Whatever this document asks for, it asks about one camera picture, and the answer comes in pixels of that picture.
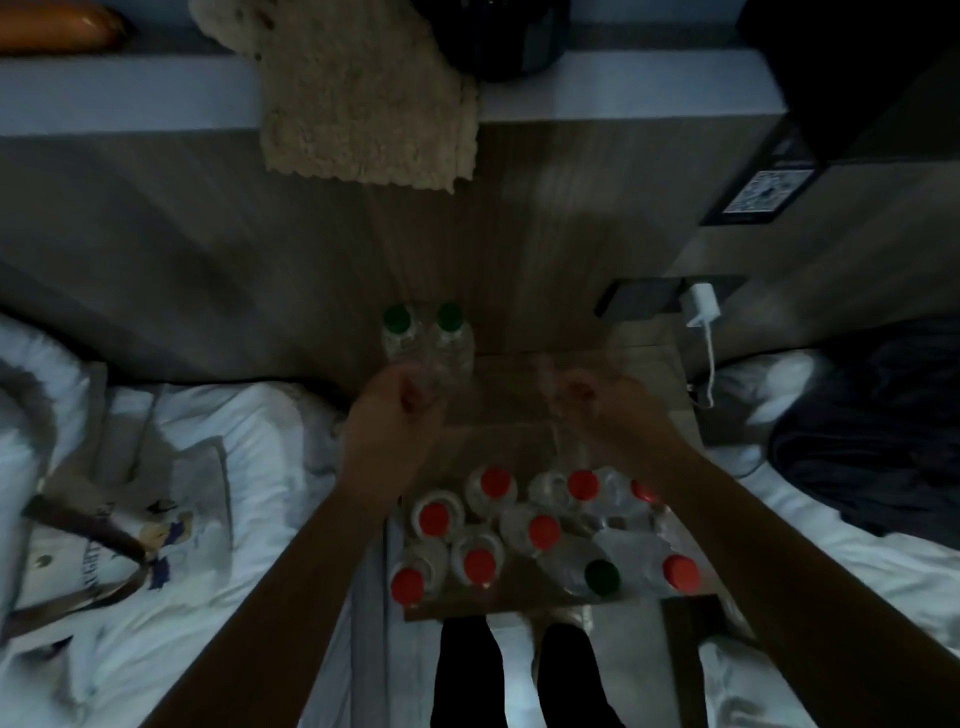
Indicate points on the person's right hand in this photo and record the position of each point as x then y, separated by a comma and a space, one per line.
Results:
622, 424

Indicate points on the person's left hand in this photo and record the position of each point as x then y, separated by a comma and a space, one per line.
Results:
382, 442

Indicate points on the person's right fingers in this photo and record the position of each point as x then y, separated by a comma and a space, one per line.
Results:
574, 391

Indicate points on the person's left fingers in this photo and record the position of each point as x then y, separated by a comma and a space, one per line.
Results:
414, 396

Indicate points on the person's left forearm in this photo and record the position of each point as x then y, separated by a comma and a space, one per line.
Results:
300, 600

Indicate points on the person's right forearm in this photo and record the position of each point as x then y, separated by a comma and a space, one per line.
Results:
795, 592

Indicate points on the green-capped clear water bottle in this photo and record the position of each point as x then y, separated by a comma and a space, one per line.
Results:
399, 334
451, 345
589, 566

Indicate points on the wooden bedside table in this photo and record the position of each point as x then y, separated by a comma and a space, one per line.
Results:
517, 442

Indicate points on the white charger plug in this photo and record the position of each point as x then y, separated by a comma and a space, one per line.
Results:
702, 304

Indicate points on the cluster of red-capped water bottles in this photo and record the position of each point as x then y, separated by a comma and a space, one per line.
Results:
487, 540

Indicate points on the white bed duvet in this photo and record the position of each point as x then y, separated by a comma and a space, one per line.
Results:
847, 600
255, 465

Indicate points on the white pillow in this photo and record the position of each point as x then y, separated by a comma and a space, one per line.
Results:
772, 394

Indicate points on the person's right leg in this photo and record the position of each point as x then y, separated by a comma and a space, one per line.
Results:
574, 675

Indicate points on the person's leg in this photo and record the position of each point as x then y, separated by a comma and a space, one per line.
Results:
574, 675
469, 675

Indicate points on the person's left leg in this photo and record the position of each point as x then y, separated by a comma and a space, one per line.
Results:
469, 675

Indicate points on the beige knitted cloth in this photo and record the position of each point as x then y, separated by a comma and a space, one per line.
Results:
360, 97

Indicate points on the dark grey garment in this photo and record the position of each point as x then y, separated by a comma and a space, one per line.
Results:
877, 427

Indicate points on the white printed tote bag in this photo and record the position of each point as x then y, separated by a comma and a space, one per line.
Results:
112, 517

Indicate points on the black round object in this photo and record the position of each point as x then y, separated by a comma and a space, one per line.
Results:
499, 34

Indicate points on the white headboard ledge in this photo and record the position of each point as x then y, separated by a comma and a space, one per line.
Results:
127, 94

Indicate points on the orange cylindrical object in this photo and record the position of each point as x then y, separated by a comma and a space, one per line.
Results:
56, 28

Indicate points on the black wall socket panel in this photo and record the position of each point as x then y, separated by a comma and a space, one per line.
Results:
645, 298

